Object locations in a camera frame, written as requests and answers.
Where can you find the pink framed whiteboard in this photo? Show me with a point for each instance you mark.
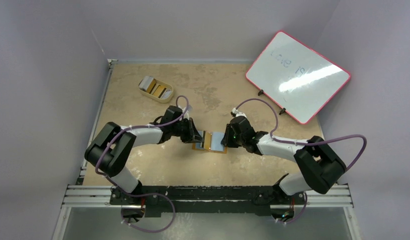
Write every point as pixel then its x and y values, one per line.
pixel 295 77

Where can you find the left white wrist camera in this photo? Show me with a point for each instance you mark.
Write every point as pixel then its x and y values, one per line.
pixel 187 111

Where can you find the beige oval card tray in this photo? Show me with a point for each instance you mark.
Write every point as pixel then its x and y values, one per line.
pixel 162 92

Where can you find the stack of cards in tray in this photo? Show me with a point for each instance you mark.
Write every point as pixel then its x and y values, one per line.
pixel 147 84

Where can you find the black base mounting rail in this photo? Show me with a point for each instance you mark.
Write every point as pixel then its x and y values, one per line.
pixel 261 200

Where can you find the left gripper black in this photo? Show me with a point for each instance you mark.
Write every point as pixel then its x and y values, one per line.
pixel 194 135

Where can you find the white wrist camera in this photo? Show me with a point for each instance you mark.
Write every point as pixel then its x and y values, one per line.
pixel 187 111
pixel 236 113

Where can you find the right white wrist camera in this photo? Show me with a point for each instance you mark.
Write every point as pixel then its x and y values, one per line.
pixel 236 113

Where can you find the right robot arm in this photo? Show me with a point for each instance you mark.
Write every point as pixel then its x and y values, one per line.
pixel 319 166

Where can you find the aluminium table frame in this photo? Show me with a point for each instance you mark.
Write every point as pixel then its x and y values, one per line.
pixel 213 90

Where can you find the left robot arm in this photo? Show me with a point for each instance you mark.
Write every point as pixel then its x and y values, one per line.
pixel 110 149

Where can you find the orange leather card holder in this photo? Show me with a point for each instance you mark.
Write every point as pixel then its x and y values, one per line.
pixel 216 146

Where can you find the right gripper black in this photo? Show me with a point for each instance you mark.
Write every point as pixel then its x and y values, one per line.
pixel 230 136

